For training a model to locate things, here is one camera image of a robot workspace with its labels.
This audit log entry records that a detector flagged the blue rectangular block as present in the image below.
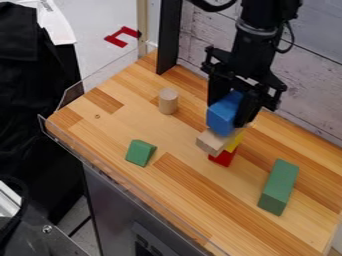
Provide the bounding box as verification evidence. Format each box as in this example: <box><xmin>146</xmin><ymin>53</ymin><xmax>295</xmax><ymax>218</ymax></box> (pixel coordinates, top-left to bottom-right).
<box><xmin>205</xmin><ymin>89</ymin><xmax>246</xmax><ymax>137</ymax></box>

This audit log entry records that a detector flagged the black cloth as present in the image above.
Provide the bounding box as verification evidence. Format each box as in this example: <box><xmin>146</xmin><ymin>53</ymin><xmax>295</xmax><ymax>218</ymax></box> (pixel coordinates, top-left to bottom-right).
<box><xmin>0</xmin><ymin>1</ymin><xmax>86</xmax><ymax>221</ymax></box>

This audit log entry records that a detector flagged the black post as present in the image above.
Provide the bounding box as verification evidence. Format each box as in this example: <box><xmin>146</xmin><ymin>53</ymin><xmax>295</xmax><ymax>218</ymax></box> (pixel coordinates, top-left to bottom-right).
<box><xmin>154</xmin><ymin>0</ymin><xmax>185</xmax><ymax>76</ymax></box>

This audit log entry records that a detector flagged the yellow block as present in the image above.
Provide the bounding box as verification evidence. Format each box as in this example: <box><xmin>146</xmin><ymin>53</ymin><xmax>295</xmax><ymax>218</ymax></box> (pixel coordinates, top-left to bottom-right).
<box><xmin>224</xmin><ymin>130</ymin><xmax>248</xmax><ymax>154</ymax></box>

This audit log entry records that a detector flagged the natural wooden block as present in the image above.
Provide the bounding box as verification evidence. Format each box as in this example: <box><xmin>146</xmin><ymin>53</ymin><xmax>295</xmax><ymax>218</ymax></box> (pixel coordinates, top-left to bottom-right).
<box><xmin>195</xmin><ymin>128</ymin><xmax>245</xmax><ymax>158</ymax></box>

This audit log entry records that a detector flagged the wooden cylinder block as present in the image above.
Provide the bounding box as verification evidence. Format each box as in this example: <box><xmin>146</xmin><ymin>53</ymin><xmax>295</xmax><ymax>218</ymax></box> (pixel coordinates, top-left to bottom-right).
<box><xmin>157</xmin><ymin>87</ymin><xmax>181</xmax><ymax>116</ymax></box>

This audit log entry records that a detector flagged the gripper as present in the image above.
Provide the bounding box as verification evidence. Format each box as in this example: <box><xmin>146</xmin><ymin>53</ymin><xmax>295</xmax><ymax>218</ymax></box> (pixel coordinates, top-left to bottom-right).
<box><xmin>199</xmin><ymin>45</ymin><xmax>289</xmax><ymax>129</ymax></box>

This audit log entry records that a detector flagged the small green wedge block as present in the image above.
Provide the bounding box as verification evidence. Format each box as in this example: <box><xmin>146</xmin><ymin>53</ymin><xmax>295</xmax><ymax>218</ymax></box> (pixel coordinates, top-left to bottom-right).
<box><xmin>124</xmin><ymin>139</ymin><xmax>158</xmax><ymax>168</ymax></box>

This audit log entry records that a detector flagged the red block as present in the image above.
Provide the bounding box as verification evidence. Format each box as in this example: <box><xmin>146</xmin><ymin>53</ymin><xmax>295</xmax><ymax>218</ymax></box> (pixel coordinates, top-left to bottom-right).
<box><xmin>207</xmin><ymin>148</ymin><xmax>240</xmax><ymax>168</ymax></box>

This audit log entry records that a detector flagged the long green block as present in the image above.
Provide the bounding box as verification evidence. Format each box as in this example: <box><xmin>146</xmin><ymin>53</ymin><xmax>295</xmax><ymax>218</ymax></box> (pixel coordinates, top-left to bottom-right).
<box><xmin>256</xmin><ymin>158</ymin><xmax>301</xmax><ymax>217</ymax></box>

